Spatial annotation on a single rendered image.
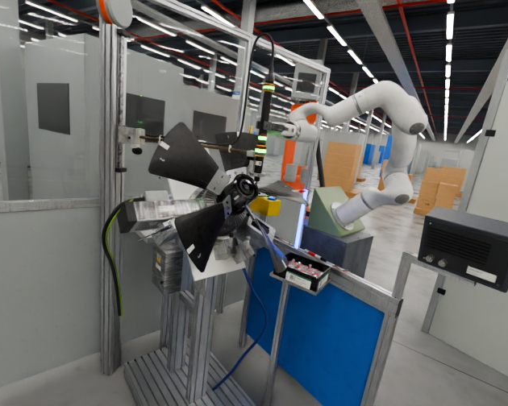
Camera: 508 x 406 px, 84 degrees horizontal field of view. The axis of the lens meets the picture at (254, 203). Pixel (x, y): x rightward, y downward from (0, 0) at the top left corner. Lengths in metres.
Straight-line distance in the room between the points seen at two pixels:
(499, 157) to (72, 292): 2.84
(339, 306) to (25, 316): 1.54
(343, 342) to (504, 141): 1.80
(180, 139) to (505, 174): 2.20
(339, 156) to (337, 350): 7.98
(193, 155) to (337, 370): 1.22
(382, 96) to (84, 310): 1.83
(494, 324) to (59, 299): 2.84
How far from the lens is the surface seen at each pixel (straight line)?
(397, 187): 1.53
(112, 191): 1.51
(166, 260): 1.40
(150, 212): 1.07
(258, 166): 1.18
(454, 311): 2.85
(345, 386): 1.66
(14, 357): 2.00
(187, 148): 1.10
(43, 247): 1.72
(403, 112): 1.30
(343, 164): 9.17
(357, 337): 1.49
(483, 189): 2.63
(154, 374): 1.90
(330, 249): 1.66
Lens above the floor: 1.41
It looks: 13 degrees down
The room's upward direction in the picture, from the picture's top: 7 degrees clockwise
